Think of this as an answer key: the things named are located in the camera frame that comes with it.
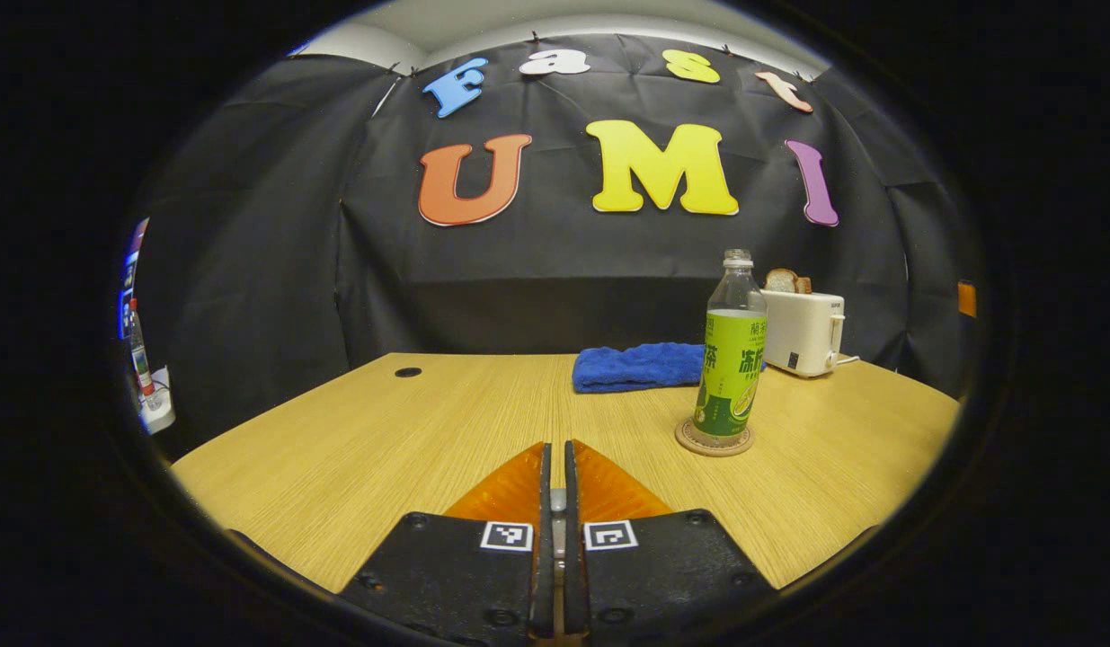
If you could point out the bread slice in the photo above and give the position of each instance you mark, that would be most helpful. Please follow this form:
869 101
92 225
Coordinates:
781 280

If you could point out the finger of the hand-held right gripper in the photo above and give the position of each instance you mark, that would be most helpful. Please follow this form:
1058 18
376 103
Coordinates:
966 299

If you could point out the red cap plastic bottle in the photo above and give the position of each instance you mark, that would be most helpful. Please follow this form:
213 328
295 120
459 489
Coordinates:
141 364

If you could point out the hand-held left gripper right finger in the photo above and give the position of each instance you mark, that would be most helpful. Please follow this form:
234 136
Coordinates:
574 557

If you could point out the computer monitor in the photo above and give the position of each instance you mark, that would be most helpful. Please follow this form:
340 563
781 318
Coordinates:
128 288

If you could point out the round brown coaster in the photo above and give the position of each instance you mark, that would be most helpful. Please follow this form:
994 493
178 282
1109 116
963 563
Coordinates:
740 447

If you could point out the blue towel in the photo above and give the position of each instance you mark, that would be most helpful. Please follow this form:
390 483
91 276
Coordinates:
635 368

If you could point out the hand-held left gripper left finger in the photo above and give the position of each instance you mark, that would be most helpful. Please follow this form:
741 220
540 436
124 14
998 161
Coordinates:
544 557

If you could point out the white toaster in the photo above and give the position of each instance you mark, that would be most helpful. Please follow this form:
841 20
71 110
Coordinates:
802 334

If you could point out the black backdrop cloth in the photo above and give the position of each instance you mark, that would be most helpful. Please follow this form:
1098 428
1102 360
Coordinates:
563 252

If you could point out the green label water bottle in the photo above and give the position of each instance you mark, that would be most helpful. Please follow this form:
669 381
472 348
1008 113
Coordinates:
730 377

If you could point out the small white side table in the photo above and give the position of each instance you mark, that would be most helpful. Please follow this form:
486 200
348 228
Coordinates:
159 415

